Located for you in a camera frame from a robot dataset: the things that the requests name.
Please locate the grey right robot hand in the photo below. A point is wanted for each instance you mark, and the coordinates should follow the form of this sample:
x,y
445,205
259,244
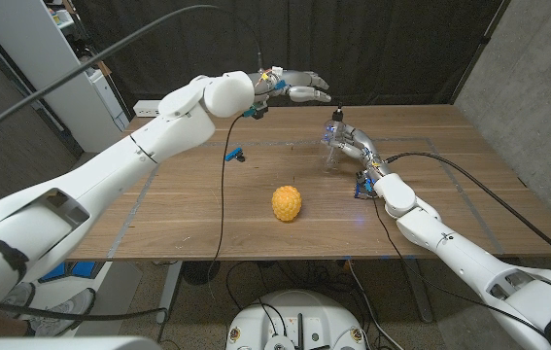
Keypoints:
x,y
365,146

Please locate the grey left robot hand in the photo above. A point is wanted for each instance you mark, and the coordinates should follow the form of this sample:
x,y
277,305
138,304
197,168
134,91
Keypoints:
x,y
299,80

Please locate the clear pump dispenser bottle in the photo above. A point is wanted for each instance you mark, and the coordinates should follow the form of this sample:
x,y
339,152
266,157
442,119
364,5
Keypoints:
x,y
337,115

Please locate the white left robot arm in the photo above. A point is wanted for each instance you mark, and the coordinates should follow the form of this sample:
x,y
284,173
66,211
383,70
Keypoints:
x,y
110,170

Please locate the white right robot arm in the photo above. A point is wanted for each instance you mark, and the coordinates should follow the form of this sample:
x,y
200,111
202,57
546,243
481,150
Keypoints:
x,y
450,243

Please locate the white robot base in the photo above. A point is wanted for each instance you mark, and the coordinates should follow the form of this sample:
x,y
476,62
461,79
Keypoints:
x,y
294,316

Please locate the yellow bumpy toy orange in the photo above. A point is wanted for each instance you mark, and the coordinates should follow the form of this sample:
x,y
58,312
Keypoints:
x,y
286,203

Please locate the blue clip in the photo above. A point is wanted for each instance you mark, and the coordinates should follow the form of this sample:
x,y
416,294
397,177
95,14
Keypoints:
x,y
232,154

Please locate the blue metal clamp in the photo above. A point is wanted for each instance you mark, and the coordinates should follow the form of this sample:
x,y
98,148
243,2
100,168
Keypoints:
x,y
363,193

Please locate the black fabric curtain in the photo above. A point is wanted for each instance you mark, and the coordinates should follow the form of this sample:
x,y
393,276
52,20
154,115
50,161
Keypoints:
x,y
377,48

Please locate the grey table leg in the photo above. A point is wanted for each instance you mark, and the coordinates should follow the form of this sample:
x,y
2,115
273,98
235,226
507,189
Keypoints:
x,y
418,291
168,287

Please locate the white power strip box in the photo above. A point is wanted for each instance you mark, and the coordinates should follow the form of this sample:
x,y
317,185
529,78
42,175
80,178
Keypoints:
x,y
146,108

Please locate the black round fan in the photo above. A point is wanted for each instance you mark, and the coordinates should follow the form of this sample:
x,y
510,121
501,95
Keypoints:
x,y
199,273

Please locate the white cabinet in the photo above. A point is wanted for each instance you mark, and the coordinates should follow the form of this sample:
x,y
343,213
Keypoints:
x,y
37,53

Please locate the blue black floor device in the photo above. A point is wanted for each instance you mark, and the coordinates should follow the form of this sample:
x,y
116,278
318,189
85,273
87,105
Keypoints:
x,y
80,269

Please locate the grey sneaker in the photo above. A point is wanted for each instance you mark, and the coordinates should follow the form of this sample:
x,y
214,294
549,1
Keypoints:
x,y
17,296
63,311

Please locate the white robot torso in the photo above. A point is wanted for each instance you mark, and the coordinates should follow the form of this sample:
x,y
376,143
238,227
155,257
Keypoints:
x,y
61,344

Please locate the person's leg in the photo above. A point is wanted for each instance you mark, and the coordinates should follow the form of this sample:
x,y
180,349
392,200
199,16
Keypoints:
x,y
0,325

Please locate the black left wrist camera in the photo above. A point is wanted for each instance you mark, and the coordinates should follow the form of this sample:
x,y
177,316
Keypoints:
x,y
256,112

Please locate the black curtain frame pole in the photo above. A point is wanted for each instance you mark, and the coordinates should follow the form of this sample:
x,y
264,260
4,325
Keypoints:
x,y
481,46

